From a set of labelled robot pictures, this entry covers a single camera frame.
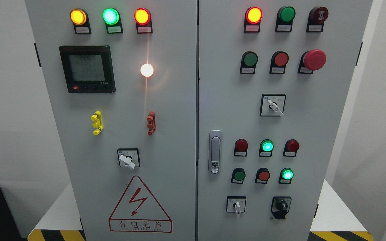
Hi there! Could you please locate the red electric hazard sticker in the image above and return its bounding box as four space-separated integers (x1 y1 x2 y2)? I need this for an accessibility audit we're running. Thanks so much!
108 175 173 233

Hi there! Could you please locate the silver door handle lock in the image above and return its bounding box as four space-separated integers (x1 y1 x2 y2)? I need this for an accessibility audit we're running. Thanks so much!
208 130 222 174

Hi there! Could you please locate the white selector switch left door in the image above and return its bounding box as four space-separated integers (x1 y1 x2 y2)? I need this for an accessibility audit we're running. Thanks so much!
117 148 141 170

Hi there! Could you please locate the white selector switch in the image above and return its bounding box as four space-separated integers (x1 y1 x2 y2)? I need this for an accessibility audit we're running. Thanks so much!
226 196 246 219
259 94 286 116

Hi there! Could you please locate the black digital power meter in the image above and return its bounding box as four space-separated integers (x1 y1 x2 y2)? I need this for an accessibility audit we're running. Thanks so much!
59 45 116 93

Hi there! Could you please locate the lit green push button lower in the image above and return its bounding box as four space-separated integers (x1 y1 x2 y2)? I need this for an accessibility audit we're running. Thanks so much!
278 168 294 184

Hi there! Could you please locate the white selector switch lower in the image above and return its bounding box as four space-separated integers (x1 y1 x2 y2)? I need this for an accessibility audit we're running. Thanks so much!
226 196 246 219

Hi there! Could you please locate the yellow indicator light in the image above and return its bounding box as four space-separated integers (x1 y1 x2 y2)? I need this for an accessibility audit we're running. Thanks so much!
69 9 91 34

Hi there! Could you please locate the white selector switch upper right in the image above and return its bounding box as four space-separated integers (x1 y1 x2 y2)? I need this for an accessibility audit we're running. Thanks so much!
259 94 286 116

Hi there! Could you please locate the yellow terminal connector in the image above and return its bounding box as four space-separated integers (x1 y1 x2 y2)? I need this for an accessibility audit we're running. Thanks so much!
90 111 103 136

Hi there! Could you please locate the green indicator light top left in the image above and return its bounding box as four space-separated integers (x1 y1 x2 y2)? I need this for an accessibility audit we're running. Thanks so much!
103 8 124 34

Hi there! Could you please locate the green push button upper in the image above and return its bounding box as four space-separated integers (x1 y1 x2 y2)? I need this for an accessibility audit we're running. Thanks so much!
240 51 258 75

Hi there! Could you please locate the red push button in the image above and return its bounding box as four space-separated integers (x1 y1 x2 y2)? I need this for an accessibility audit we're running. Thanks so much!
269 51 288 74
255 168 270 184

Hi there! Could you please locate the grey cabinet door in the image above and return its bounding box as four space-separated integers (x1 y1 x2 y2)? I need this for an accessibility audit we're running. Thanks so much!
25 0 197 241
198 0 372 241

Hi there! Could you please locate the dark red buzzer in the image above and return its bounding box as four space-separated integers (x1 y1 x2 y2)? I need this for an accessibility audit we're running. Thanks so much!
306 6 328 32

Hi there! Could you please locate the red emergency stop button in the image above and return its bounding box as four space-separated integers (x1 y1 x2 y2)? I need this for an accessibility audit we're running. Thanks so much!
298 49 327 75

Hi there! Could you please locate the dark red indicator light left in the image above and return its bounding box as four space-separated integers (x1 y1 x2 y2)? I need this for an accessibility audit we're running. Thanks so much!
234 139 248 157

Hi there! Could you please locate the green unlit indicator light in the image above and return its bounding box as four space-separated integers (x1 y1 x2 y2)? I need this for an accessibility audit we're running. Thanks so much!
275 6 296 32

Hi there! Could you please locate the red push button lower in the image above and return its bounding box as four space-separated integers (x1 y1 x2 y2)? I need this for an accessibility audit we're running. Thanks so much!
255 168 270 184

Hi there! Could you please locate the grey left cabinet door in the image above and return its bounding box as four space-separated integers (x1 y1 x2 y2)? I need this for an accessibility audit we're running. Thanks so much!
25 0 197 241

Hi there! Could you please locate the red terminal connector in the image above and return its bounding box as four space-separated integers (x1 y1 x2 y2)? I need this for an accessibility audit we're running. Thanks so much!
147 111 156 136

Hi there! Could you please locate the lit green indicator light middle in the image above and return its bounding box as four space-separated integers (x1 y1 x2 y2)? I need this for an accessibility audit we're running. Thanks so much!
259 139 274 157

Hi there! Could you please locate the dark red indicator light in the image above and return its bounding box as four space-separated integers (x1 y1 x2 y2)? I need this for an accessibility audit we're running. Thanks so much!
283 139 300 157
234 139 248 157

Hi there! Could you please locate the white glowing indicator light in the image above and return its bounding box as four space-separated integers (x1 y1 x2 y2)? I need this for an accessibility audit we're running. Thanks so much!
140 64 154 78

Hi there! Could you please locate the grey right cabinet door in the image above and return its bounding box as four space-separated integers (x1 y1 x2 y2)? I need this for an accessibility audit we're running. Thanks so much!
198 0 372 241

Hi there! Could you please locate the dark red indicator light right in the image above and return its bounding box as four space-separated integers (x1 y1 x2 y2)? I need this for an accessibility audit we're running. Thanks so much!
283 139 300 157

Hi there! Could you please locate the red indicator light top left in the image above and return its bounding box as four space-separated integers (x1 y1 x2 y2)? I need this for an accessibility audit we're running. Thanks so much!
134 8 153 34

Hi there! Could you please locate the red indicator light right door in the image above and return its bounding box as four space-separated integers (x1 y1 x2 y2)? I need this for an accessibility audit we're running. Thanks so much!
244 6 263 32

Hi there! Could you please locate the red push button upper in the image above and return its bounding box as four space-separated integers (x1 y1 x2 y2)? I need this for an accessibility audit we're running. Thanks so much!
269 51 288 74

